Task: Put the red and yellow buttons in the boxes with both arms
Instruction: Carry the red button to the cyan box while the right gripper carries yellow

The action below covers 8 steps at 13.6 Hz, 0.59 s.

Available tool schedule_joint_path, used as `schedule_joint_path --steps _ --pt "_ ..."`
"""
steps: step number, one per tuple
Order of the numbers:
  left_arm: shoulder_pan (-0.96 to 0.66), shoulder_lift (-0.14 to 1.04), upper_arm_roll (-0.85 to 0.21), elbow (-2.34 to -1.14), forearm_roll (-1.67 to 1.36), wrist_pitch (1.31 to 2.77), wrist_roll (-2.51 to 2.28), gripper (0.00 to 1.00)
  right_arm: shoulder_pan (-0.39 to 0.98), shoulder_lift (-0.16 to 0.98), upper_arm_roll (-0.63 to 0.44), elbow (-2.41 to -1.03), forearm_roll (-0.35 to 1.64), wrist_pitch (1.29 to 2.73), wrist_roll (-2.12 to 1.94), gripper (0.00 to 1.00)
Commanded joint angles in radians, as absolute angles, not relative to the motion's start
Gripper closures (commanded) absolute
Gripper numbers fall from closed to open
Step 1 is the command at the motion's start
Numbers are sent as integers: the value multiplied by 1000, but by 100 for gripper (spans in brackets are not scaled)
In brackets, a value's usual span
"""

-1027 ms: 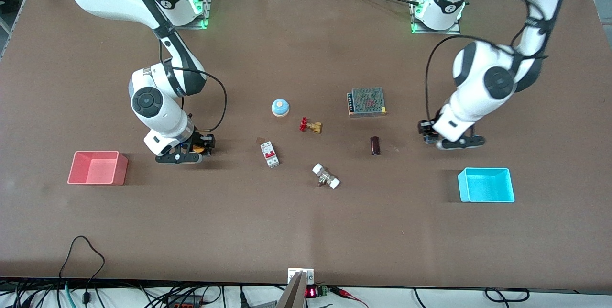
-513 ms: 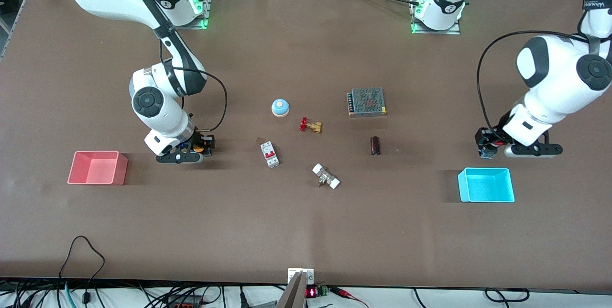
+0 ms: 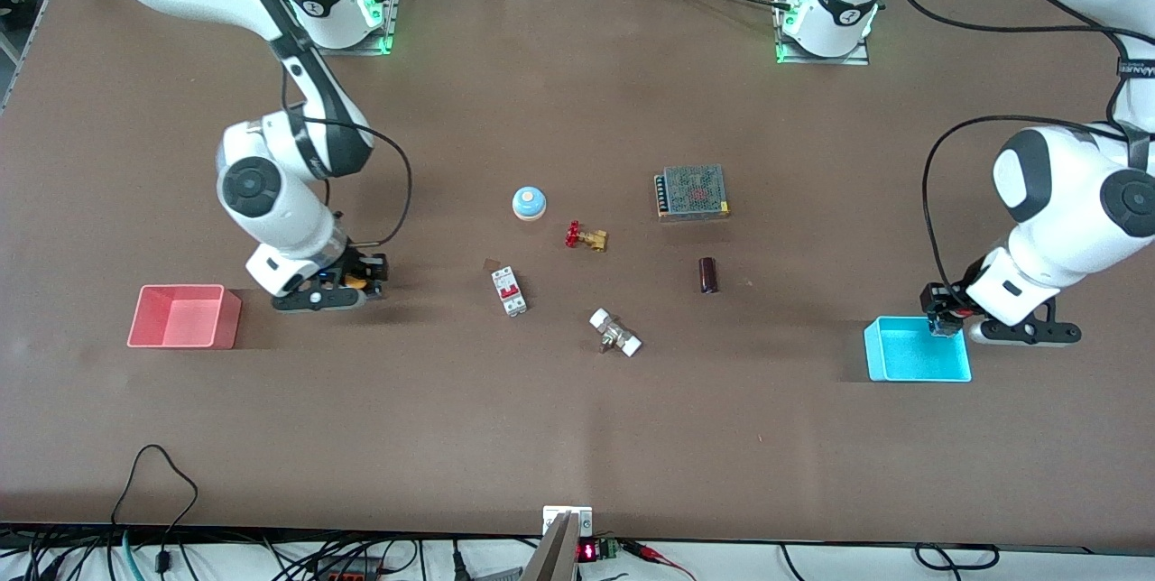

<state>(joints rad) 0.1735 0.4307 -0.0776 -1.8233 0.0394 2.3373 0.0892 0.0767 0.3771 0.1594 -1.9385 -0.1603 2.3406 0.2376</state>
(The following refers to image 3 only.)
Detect grey metal bar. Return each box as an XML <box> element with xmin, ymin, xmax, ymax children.
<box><xmin>522</xmin><ymin>512</ymin><xmax>579</xmax><ymax>581</ymax></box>

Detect metal fitting white ends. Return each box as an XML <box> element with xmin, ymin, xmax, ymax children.
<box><xmin>587</xmin><ymin>307</ymin><xmax>644</xmax><ymax>359</ymax></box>

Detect brass valve red handle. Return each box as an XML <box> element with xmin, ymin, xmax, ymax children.
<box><xmin>564</xmin><ymin>219</ymin><xmax>611</xmax><ymax>254</ymax></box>

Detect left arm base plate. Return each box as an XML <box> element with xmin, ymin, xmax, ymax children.
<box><xmin>773</xmin><ymin>0</ymin><xmax>871</xmax><ymax>68</ymax></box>

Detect black coiled cable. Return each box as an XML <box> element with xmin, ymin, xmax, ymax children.
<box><xmin>914</xmin><ymin>542</ymin><xmax>1002</xmax><ymax>572</ymax></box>

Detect cyan plastic box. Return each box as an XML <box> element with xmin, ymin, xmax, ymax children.
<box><xmin>863</xmin><ymin>315</ymin><xmax>974</xmax><ymax>383</ymax></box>

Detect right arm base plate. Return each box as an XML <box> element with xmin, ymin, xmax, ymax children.
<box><xmin>311</xmin><ymin>0</ymin><xmax>403</xmax><ymax>58</ymax></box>

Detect red clip lead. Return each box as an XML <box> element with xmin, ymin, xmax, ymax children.
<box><xmin>621</xmin><ymin>539</ymin><xmax>698</xmax><ymax>581</ymax></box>

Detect blue and white bell button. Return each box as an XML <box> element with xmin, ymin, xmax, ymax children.
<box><xmin>511</xmin><ymin>185</ymin><xmax>549</xmax><ymax>223</ymax></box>

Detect pink plastic box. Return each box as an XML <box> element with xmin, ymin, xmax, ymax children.
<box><xmin>126</xmin><ymin>283</ymin><xmax>244</xmax><ymax>351</ymax></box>

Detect white mounting bracket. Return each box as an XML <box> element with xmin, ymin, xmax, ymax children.
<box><xmin>542</xmin><ymin>505</ymin><xmax>595</xmax><ymax>538</ymax></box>

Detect metal mesh power supply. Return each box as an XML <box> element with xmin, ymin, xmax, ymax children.
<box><xmin>653</xmin><ymin>164</ymin><xmax>732</xmax><ymax>223</ymax></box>

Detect black looped table cable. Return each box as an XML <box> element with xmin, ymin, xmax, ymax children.
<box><xmin>109</xmin><ymin>443</ymin><xmax>200</xmax><ymax>576</ymax></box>

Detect green cable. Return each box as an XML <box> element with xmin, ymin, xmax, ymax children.
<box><xmin>120</xmin><ymin>530</ymin><xmax>147</xmax><ymax>581</ymax></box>

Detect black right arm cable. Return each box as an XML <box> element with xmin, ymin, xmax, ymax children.
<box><xmin>280</xmin><ymin>67</ymin><xmax>414</xmax><ymax>250</ymax></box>

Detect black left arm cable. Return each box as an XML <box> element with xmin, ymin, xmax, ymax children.
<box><xmin>882</xmin><ymin>0</ymin><xmax>1155</xmax><ymax>295</ymax></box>

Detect white red circuit breaker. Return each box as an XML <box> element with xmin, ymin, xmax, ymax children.
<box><xmin>490</xmin><ymin>265</ymin><xmax>531</xmax><ymax>318</ymax></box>

